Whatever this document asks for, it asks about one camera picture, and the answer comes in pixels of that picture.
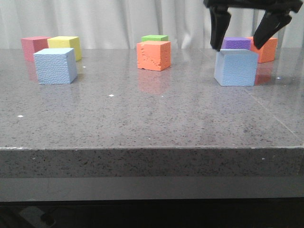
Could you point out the light blue foam cube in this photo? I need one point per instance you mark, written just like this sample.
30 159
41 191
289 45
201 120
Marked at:
55 66
235 67

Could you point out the smooth orange foam cube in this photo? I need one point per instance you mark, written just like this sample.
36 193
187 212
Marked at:
267 52

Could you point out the red foam cube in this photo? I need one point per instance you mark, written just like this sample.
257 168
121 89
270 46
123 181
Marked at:
31 45

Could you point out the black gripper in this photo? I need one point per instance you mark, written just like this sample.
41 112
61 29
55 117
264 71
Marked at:
274 19

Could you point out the yellow foam cube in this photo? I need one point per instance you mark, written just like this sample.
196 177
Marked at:
66 41

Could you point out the green foam cube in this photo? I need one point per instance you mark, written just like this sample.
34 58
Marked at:
154 38

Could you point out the chipped orange foam cube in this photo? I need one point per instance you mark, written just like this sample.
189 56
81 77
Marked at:
153 55

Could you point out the purple foam cube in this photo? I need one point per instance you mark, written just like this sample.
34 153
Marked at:
236 43

